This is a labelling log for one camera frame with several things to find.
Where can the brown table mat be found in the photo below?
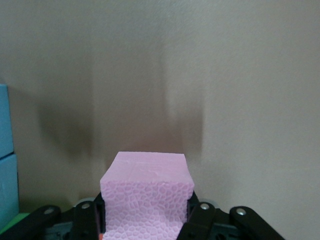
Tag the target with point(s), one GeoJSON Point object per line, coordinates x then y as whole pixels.
{"type": "Point", "coordinates": [200, 75]}

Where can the green foam cube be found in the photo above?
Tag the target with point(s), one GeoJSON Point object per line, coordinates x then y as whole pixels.
{"type": "Point", "coordinates": [12, 221]}

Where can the light pink foam cube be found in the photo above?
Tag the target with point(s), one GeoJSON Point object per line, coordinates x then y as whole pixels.
{"type": "Point", "coordinates": [145, 195]}

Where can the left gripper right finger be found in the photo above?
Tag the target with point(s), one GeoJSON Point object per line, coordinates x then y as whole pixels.
{"type": "Point", "coordinates": [202, 220]}

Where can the orange foam cube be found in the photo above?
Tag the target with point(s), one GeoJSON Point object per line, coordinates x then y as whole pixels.
{"type": "Point", "coordinates": [101, 237]}

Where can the blue foam cube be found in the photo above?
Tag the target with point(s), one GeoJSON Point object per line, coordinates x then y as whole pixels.
{"type": "Point", "coordinates": [5, 120]}
{"type": "Point", "coordinates": [8, 187]}

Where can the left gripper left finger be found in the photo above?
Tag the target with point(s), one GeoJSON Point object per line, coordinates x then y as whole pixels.
{"type": "Point", "coordinates": [82, 220]}

